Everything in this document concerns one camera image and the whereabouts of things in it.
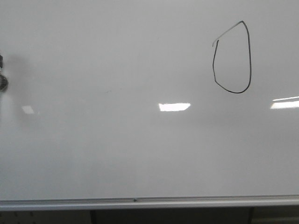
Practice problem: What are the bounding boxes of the white black whiteboard marker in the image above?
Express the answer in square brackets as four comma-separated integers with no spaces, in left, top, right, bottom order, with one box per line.
[0,55,3,70]

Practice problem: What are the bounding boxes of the white whiteboard with aluminium frame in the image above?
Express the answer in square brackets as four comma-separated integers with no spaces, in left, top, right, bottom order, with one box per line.
[0,0,299,211]

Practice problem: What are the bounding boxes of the black drawn zero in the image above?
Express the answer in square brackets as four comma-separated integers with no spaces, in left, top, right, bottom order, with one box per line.
[212,20,252,94]

